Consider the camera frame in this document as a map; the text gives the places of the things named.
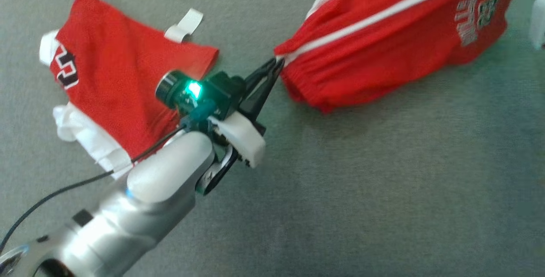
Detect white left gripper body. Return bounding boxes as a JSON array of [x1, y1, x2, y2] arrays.
[[195, 112, 267, 197]]

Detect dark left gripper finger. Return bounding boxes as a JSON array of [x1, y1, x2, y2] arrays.
[[244, 58, 280, 95], [238, 58, 285, 121]]

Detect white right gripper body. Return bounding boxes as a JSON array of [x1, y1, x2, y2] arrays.
[[528, 0, 545, 51]]

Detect red shorts with white stripe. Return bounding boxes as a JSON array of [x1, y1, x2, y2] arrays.
[[274, 0, 523, 114]]

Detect red white number 23 jersey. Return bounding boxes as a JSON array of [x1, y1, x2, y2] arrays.
[[39, 0, 220, 180]]

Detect white tape strip loop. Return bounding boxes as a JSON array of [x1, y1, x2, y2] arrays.
[[164, 8, 204, 43]]

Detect grey fabric sofa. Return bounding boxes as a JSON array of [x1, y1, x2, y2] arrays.
[[0, 0, 545, 277]]

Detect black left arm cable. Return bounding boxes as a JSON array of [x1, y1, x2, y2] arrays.
[[0, 100, 216, 253]]

